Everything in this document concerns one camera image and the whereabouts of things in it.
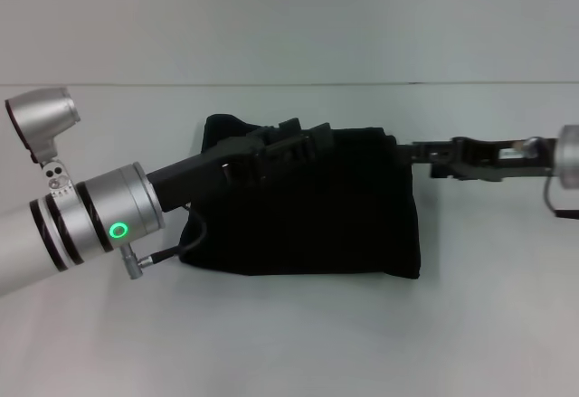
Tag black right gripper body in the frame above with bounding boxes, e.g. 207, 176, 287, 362
451, 135, 562, 184

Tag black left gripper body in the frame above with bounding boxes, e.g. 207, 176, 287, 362
146, 136, 273, 215

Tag black t-shirt with FREE print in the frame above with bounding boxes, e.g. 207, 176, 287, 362
178, 113, 424, 282

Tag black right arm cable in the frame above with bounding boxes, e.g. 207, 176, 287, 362
542, 174, 579, 219

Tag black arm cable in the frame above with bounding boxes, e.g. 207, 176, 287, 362
137, 203, 209, 266
542, 174, 579, 219

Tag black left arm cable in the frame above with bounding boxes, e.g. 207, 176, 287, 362
137, 203, 209, 266

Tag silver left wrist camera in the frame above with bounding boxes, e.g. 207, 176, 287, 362
5, 87, 82, 199

